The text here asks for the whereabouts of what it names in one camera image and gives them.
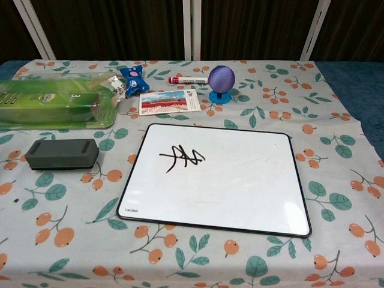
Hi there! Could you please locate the floral fruit-print tablecloth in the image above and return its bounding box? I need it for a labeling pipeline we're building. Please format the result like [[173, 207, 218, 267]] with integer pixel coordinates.
[[0, 59, 384, 288]]

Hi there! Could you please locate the small clear labelled packet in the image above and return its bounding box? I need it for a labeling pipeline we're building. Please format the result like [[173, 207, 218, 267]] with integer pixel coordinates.
[[106, 74, 127, 104]]

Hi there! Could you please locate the purple globe on blue stand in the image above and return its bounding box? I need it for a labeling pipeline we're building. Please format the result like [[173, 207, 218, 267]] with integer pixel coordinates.
[[208, 65, 236, 104]]

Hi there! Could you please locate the red and white marker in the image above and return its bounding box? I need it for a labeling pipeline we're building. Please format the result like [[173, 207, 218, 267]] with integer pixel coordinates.
[[168, 76, 209, 85]]

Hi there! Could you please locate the dark pleated curtain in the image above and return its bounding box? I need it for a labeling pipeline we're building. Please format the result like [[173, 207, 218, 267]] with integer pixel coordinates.
[[0, 0, 384, 64]]

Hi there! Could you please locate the red building postcard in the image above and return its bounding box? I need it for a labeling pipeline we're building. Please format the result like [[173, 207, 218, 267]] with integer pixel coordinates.
[[138, 88, 201, 116]]

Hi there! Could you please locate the dark grey board eraser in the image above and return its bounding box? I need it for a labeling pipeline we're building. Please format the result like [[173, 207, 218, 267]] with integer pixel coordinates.
[[24, 138, 100, 172]]

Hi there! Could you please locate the blue snack packet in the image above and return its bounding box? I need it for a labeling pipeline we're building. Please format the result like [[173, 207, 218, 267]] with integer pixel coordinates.
[[119, 66, 150, 98]]

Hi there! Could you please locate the green plastic blister package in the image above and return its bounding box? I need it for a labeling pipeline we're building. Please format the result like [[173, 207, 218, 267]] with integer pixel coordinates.
[[0, 71, 121, 130]]

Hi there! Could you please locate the white frame post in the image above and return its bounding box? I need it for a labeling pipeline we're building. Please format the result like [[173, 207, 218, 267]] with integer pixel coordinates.
[[299, 0, 332, 62], [182, 0, 201, 61], [13, 0, 56, 60]]

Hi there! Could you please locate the white dry-erase board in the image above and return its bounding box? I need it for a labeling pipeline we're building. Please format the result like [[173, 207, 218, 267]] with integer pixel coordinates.
[[116, 122, 313, 239]]

